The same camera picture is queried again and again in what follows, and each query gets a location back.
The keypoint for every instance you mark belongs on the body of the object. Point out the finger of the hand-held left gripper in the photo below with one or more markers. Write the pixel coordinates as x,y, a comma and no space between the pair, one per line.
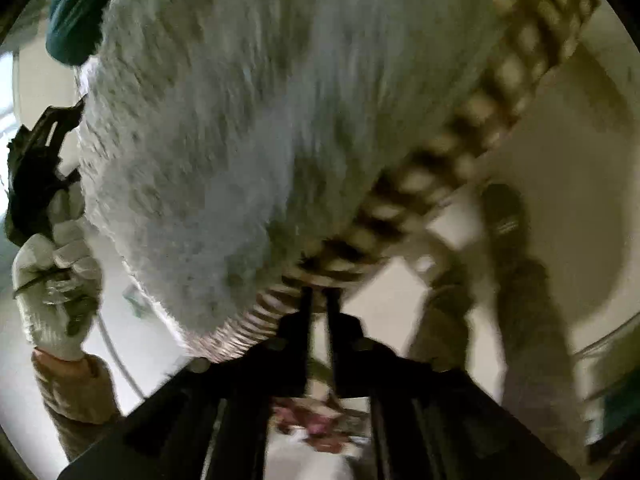
65,112

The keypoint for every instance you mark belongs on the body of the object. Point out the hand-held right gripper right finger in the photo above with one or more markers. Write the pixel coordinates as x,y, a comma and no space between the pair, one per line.
334,325

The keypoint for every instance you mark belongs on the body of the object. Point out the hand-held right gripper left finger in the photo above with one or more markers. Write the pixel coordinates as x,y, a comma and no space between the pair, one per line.
306,320

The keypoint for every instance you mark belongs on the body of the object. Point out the grey fluffy blanket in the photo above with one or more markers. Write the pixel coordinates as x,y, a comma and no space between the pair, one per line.
240,135

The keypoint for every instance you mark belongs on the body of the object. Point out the person's left forearm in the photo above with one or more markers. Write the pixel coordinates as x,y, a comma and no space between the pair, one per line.
75,400

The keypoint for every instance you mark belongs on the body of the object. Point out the person's left hand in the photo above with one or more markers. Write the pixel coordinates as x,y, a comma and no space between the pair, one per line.
55,285

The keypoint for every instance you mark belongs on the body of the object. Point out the pink patterned cloth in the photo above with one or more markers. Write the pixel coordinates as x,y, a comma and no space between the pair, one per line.
315,420

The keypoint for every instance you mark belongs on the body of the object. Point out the dark green cloth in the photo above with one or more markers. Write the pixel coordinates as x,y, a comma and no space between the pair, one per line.
75,10

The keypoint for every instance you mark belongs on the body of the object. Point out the small green floor item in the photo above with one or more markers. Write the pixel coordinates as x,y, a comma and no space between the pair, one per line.
134,300

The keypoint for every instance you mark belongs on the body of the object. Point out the dark shoe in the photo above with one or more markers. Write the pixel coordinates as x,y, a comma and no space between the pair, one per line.
502,220

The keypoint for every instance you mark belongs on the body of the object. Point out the floral blanket with checked border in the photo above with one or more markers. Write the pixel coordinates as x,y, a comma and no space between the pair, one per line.
520,60

